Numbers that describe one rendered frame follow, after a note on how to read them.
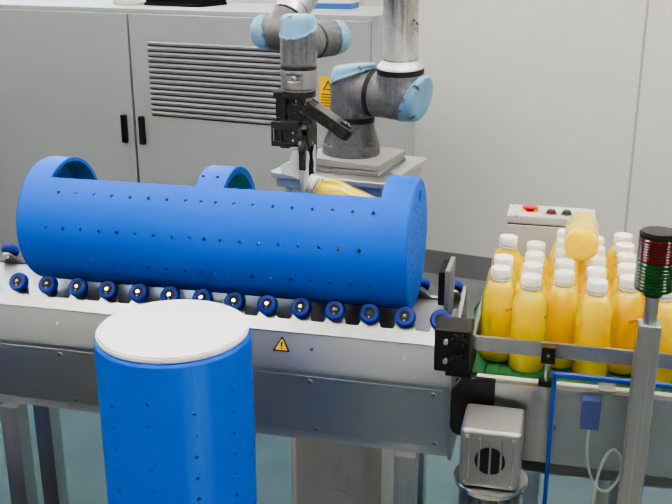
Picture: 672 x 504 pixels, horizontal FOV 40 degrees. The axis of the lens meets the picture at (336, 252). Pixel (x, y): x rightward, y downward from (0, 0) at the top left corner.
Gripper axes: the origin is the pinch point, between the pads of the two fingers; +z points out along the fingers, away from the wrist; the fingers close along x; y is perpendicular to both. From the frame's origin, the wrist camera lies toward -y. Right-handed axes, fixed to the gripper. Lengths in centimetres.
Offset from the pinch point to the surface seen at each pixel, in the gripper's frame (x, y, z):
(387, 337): 11.1, -19.9, 29.0
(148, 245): 13.5, 31.8, 12.2
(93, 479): -57, 91, 121
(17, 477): 9, 74, 78
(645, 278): 38, -67, 2
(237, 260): 13.4, 11.9, 13.9
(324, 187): 2.5, -4.1, -0.1
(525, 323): 18, -48, 20
